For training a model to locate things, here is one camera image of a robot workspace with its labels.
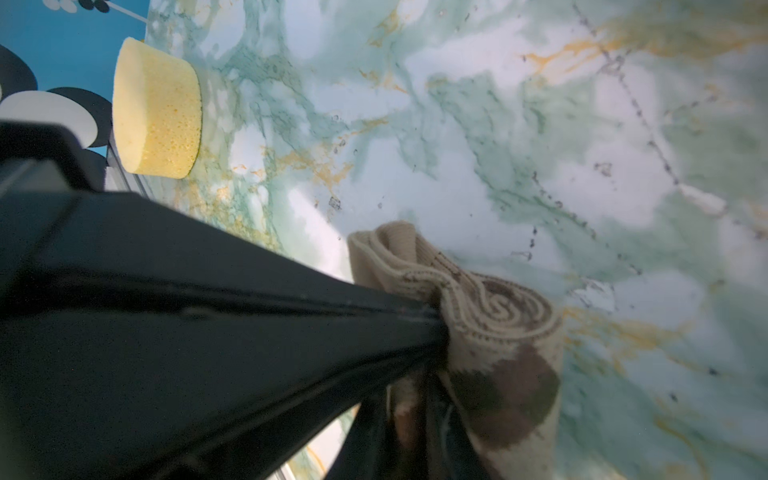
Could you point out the yellow round sponge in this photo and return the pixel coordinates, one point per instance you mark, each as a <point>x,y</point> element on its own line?
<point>157,112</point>

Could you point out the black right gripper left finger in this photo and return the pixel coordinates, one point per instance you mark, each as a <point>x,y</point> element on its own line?
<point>365,450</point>

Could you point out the beige argyle sock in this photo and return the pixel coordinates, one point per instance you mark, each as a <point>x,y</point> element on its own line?
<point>503,363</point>

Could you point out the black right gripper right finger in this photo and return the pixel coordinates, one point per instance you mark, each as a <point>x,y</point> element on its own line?
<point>449,453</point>

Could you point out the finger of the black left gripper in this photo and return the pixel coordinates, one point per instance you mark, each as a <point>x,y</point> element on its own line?
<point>138,343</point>

